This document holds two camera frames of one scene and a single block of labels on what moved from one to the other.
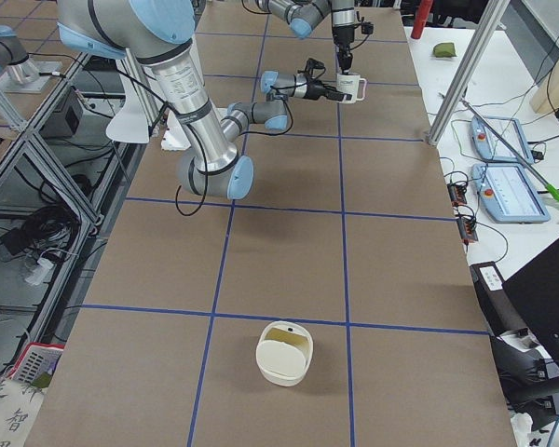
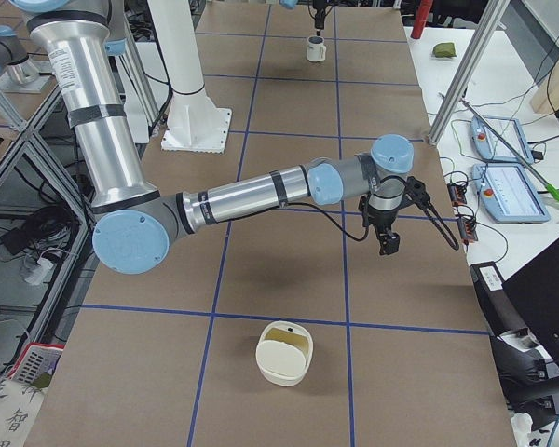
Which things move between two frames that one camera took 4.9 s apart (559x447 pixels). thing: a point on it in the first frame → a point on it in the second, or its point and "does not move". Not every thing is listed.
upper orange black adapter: [456, 193] does not move
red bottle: [424, 8] does not move
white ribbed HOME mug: [349, 84] → [317, 49]
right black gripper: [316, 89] → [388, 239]
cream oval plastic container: [284, 352] does not move
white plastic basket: [36, 364] does not move
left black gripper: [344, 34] → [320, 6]
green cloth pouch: [444, 49] does not move
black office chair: [532, 318] does not move
